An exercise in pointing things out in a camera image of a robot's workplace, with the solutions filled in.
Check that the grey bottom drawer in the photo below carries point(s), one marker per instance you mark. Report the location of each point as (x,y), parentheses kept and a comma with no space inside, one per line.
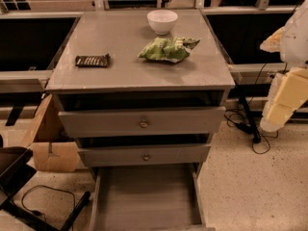
(147,198)

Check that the grey drawer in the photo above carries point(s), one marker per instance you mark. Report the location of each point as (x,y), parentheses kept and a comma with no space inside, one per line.
(144,155)
(137,122)
(147,198)

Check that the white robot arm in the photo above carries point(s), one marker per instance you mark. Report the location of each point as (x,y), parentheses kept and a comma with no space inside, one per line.
(291,40)

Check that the grey top drawer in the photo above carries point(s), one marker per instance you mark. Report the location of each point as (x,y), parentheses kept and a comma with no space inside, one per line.
(137,122)

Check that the grey drawer cabinet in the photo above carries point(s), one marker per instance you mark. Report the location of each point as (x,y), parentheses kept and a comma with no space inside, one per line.
(130,82)

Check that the grey middle drawer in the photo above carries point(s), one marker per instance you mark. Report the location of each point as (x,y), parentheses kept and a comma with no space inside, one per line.
(144,155)

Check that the black table leg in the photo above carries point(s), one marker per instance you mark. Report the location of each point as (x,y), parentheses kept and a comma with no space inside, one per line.
(251,126)

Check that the green chip bag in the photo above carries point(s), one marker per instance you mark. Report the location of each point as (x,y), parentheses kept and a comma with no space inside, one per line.
(172,50)

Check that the white ceramic bowl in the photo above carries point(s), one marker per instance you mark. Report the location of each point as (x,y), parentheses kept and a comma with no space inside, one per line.
(162,21)

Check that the dark chocolate bar wrapper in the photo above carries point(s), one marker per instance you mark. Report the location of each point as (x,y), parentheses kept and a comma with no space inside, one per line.
(93,61)

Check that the brown cardboard box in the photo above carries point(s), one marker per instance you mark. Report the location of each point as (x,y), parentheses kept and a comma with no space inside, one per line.
(52,149)

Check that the black folding stand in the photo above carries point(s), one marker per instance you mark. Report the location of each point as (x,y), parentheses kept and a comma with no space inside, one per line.
(14,174)

